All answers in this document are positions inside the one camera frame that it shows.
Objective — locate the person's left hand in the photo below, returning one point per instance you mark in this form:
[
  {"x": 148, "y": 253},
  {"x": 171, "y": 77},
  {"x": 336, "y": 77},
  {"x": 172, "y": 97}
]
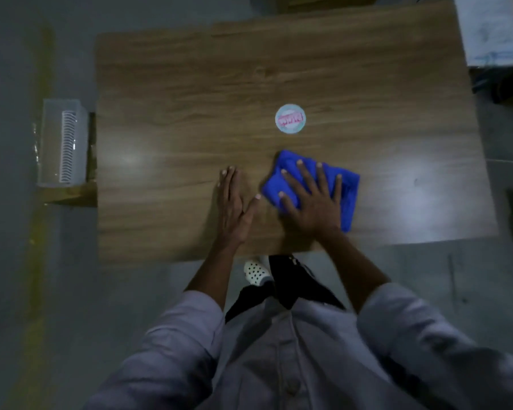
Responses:
[{"x": 233, "y": 213}]

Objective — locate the wooden table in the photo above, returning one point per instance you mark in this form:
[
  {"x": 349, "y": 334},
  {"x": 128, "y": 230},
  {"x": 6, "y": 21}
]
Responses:
[{"x": 154, "y": 209}]

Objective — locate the clear plastic box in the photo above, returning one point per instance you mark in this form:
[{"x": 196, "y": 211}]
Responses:
[{"x": 62, "y": 142}]

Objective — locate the person's right hand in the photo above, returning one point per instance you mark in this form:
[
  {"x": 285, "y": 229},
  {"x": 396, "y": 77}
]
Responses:
[{"x": 316, "y": 209}]

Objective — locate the white perforated shoe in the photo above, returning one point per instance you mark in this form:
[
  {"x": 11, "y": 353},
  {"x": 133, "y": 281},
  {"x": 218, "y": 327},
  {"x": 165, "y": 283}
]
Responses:
[{"x": 256, "y": 272}]

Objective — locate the person's left forearm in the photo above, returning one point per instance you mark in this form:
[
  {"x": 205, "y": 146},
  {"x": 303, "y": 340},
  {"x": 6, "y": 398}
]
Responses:
[{"x": 213, "y": 273}]

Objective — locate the black box with white label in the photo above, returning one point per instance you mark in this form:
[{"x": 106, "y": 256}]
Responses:
[{"x": 489, "y": 29}]

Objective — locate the light denim shirt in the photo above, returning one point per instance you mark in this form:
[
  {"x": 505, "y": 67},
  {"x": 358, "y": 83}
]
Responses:
[{"x": 282, "y": 358}]

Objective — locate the person's right forearm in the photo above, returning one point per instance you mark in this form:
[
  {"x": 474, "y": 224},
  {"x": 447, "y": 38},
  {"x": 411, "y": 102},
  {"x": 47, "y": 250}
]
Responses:
[{"x": 355, "y": 273}]

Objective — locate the blue cloth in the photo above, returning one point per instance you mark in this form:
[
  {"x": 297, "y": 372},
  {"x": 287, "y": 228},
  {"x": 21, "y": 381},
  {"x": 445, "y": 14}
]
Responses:
[{"x": 346, "y": 183}]

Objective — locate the black trousers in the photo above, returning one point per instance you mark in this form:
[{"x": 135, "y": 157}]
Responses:
[{"x": 290, "y": 281}]

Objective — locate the round white foil lid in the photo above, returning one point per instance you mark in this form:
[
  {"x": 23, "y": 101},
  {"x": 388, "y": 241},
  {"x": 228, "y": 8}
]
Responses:
[{"x": 290, "y": 119}]

